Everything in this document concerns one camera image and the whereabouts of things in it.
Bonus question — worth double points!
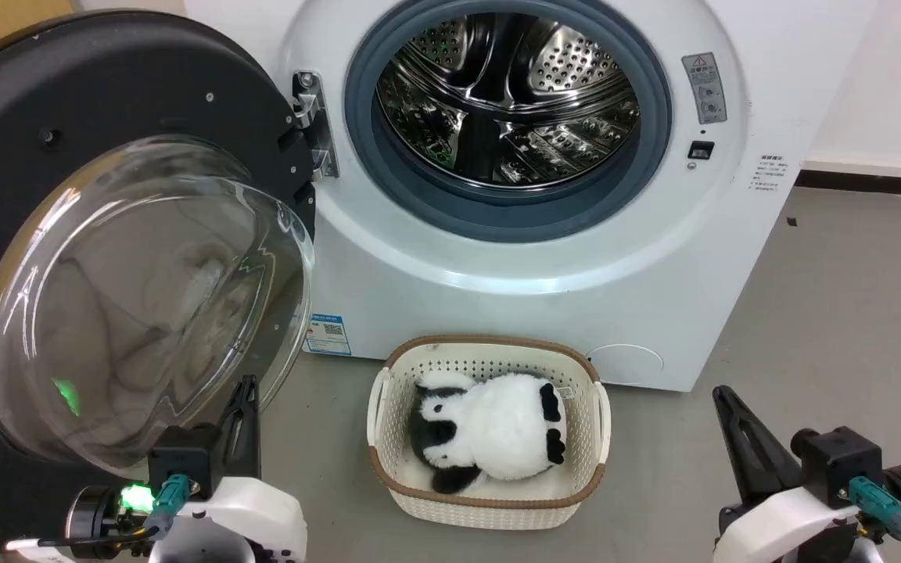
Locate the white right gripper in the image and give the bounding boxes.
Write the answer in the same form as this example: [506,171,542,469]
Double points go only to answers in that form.
[712,385,901,563]

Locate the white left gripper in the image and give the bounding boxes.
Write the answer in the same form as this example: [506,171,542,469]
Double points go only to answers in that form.
[67,375,309,563]

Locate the black washer door glass bowl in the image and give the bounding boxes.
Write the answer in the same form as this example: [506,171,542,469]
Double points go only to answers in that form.
[0,9,320,553]

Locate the white front-load washing machine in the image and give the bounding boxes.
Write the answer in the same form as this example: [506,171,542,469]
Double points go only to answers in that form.
[183,0,883,393]

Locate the metal door hinge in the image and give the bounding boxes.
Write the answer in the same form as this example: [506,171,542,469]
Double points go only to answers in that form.
[292,70,340,181]

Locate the blue energy label sticker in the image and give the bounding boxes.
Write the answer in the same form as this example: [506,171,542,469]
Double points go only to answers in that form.
[305,314,353,357]

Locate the round drain filter cover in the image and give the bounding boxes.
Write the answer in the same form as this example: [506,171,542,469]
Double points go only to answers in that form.
[587,343,665,386]

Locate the panda plush toy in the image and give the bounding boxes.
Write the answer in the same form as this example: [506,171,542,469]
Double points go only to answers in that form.
[407,371,569,496]

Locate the cream plastic laundry basket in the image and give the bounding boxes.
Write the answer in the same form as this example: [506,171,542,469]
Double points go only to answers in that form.
[366,335,612,532]

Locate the small text label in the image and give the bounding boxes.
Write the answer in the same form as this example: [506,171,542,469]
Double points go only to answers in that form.
[748,154,790,194]

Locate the grey warning sticker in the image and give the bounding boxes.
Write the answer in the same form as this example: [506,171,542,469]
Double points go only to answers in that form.
[682,52,728,125]

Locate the stainless steel washer drum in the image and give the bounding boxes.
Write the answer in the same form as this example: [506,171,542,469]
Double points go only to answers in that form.
[375,13,642,188]

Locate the left cable with teal plug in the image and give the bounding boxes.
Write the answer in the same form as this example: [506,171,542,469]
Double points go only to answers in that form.
[3,473,192,550]

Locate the cable with teal plug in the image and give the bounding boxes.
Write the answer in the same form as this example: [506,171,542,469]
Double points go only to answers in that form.
[3,473,192,550]
[848,475,901,563]

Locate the right cable with teal plug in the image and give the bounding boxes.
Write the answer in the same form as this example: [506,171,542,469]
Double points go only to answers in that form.
[848,475,901,563]

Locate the black wall baseboard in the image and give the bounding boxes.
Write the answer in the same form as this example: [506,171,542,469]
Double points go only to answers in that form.
[798,167,901,198]

